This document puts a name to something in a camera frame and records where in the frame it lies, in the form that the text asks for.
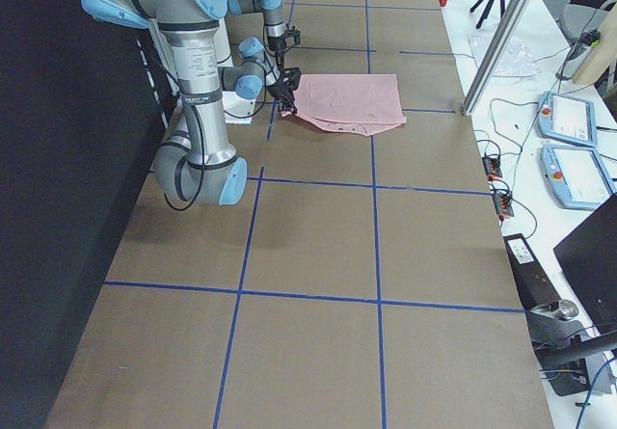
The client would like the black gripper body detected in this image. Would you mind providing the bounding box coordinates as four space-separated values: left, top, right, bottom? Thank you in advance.
267 37 287 56
268 78 295 104

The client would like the pink Snoopy t-shirt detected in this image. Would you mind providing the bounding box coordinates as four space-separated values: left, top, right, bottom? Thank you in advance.
281 74 407 137

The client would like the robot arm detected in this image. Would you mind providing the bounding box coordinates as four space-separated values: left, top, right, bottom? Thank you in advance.
228 0 293 70
81 0 301 209

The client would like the brown paper table cover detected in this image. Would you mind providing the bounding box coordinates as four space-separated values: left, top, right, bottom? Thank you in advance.
46 0 552 428

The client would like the left orange-port usb hub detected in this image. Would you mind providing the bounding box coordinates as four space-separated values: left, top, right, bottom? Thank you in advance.
482 155 502 181

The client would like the clear plastic bag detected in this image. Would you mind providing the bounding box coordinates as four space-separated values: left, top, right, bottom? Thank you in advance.
469 34 540 77

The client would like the upper blue teach pendant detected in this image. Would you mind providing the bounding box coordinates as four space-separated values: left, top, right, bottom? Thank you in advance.
538 91 598 147

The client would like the blue teach pendant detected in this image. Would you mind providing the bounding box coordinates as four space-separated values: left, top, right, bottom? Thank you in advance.
538 91 598 147
540 145 616 211

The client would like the lower blue teach pendant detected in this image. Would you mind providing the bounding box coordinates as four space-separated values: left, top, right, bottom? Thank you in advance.
540 145 616 211

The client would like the dark grey box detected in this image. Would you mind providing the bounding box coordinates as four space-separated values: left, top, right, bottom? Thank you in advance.
503 233 559 310

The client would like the black monitor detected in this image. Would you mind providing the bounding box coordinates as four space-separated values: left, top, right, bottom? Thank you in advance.
553 195 616 324

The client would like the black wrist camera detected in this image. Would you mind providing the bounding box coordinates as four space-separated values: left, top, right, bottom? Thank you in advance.
281 67 302 91
284 24 301 46

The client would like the black camera tripod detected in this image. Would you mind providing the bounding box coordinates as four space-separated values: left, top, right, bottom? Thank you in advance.
469 0 506 29

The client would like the aluminium frame post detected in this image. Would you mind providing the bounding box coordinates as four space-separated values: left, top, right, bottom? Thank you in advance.
462 0 529 116

